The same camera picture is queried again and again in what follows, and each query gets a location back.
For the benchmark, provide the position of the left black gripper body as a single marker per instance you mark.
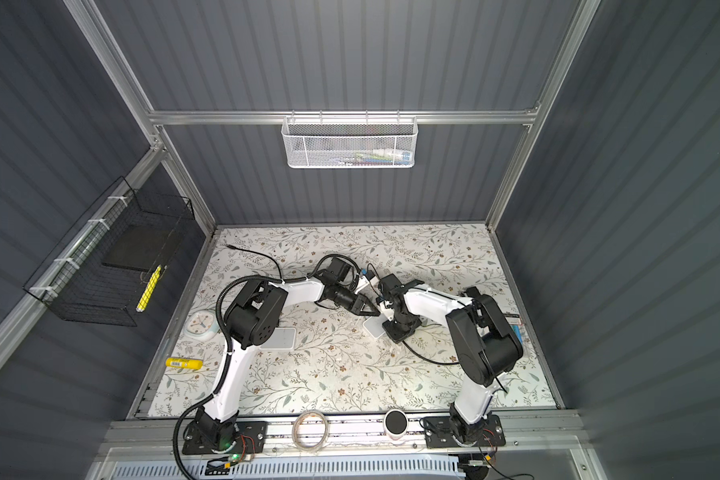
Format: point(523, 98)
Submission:
point(350, 301)

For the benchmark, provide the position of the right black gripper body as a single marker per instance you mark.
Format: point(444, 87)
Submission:
point(397, 328)

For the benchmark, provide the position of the white network switch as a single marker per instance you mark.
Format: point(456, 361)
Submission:
point(282, 339)
point(374, 327)

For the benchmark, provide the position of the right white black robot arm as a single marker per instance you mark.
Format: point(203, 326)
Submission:
point(486, 345)

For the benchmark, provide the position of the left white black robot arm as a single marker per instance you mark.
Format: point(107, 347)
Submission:
point(247, 313)

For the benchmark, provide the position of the pack of coloured markers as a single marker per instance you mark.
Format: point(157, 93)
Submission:
point(515, 323)

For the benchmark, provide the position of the clear tape roll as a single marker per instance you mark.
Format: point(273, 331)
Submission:
point(310, 431)

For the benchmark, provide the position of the small yellow block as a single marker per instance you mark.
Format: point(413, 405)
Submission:
point(184, 363)

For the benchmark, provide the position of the yellow green marker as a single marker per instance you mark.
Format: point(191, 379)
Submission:
point(149, 289)

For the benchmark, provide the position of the black foam pad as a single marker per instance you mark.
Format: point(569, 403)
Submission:
point(142, 248)

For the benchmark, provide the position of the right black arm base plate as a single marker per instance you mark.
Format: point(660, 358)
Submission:
point(451, 432)

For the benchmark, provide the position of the white wire mesh basket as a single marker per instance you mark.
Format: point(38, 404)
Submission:
point(353, 145)

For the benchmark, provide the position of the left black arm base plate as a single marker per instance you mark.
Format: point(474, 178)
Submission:
point(238, 440)

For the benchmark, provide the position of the aluminium front rail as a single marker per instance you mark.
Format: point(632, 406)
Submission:
point(354, 434)

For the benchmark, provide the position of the black wire basket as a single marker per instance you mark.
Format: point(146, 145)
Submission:
point(109, 271)

